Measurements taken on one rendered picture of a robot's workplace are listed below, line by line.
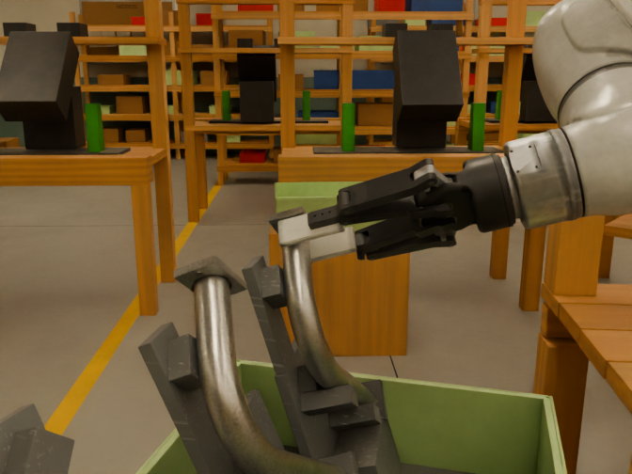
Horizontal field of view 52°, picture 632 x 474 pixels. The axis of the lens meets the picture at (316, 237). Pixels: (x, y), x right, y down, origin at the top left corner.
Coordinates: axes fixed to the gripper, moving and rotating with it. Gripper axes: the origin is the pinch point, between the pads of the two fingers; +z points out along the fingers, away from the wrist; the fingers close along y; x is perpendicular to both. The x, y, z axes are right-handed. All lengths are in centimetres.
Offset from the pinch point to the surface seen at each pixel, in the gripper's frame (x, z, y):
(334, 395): 14.5, 2.0, -8.4
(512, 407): 13.5, -15.2, -27.4
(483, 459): 17.9, -10.2, -32.2
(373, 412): 13.8, 0.2, -18.4
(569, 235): -32, -35, -71
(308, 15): -575, 105, -414
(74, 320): -130, 206, -216
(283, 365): 11.9, 5.9, -3.9
